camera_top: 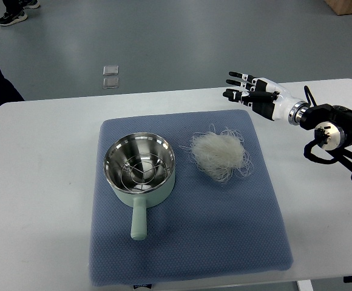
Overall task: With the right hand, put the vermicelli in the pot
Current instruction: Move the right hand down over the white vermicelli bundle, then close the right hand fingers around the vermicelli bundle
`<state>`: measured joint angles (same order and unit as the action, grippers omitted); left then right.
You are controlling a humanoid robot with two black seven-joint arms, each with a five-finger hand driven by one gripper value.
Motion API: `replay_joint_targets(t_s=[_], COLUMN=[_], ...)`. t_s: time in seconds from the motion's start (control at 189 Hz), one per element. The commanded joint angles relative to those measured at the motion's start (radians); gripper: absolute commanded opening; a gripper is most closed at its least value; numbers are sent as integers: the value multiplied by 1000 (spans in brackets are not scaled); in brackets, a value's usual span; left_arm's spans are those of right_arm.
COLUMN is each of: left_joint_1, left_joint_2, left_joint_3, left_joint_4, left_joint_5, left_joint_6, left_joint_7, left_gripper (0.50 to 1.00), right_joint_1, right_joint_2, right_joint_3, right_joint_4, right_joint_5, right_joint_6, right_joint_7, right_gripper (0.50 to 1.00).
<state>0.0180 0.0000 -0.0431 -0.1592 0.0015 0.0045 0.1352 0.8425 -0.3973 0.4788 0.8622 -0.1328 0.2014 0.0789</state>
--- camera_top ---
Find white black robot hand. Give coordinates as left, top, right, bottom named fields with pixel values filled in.
left=223, top=72, right=311, bottom=125

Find white vermicelli bundle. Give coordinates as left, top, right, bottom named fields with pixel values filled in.
left=179, top=124, right=254, bottom=184

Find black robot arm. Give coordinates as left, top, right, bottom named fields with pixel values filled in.
left=293, top=86, right=352, bottom=180

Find mint green steel pot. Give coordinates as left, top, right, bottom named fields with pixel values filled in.
left=103, top=132, right=175, bottom=241

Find wooden box corner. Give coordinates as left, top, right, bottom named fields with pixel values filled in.
left=325, top=0, right=352, bottom=16

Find blue quilted mat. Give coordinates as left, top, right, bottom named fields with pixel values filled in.
left=89, top=110, right=293, bottom=286

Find upper floor socket plate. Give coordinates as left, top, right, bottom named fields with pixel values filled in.
left=103, top=65, right=119, bottom=76

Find black sneaker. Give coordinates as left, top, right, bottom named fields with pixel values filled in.
left=0, top=10, right=28, bottom=27

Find round wire steaming rack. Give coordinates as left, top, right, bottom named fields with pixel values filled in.
left=120, top=154, right=168, bottom=193

